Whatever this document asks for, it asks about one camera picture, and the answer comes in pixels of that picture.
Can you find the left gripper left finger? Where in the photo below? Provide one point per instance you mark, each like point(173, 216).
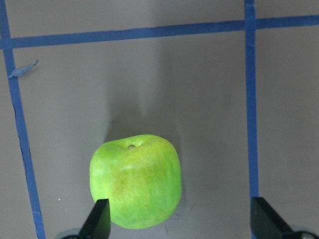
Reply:
point(98, 223)

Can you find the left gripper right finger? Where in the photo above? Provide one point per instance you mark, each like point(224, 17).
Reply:
point(265, 222)

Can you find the green apple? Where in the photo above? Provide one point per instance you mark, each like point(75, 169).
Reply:
point(140, 176)

